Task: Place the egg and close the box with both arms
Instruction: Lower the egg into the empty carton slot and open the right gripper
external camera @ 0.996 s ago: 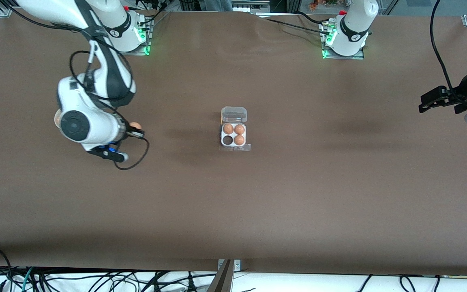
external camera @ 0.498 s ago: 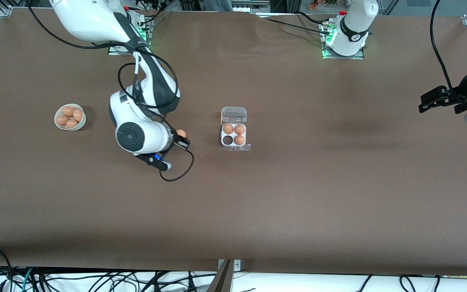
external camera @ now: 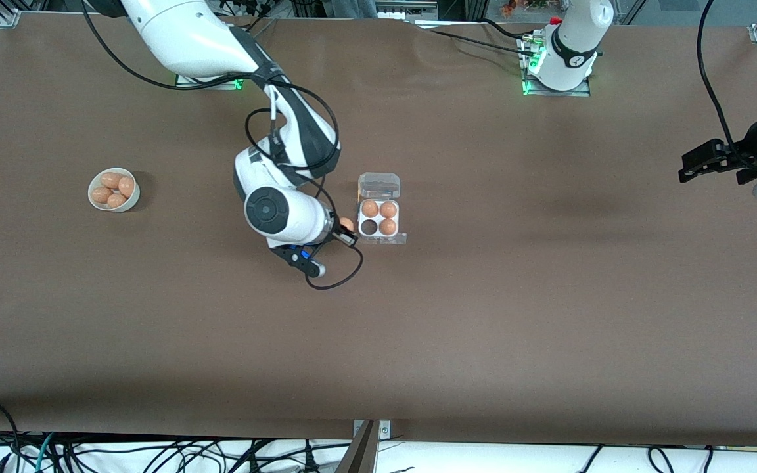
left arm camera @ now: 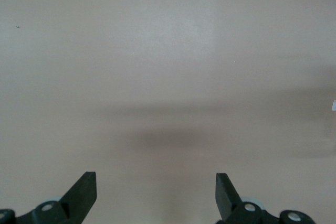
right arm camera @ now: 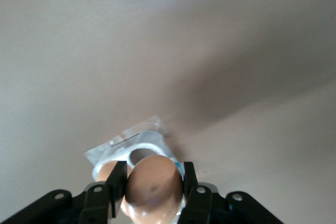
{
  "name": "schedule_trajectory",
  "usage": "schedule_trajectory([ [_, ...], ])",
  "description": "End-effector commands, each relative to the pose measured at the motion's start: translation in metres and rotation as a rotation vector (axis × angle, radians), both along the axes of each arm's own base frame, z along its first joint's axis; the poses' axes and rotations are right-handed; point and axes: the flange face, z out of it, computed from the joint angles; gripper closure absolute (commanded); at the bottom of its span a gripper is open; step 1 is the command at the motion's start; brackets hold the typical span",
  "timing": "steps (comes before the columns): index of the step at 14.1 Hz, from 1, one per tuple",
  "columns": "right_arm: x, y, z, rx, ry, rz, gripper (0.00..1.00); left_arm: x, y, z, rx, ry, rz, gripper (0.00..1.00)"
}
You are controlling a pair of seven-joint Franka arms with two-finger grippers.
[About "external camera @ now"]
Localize clear plastic egg box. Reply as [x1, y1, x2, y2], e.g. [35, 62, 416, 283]
[356, 172, 402, 238]

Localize white round bowl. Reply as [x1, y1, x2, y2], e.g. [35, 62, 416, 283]
[88, 168, 141, 213]

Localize grey blue fabric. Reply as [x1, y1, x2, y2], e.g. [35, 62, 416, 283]
[326, 0, 379, 19]

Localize white device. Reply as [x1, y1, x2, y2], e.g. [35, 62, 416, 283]
[378, 2, 438, 20]

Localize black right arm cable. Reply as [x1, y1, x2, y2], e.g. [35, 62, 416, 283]
[80, 0, 364, 291]

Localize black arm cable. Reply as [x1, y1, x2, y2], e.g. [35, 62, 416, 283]
[697, 0, 757, 168]
[80, 0, 364, 291]

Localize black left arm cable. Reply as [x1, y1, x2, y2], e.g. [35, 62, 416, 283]
[697, 0, 757, 168]

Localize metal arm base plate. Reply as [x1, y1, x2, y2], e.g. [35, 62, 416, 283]
[522, 33, 593, 97]
[175, 72, 245, 91]

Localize small metal bracket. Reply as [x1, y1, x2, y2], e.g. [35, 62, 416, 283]
[352, 420, 391, 439]

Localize teal cable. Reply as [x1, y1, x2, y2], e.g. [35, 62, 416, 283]
[35, 432, 57, 473]

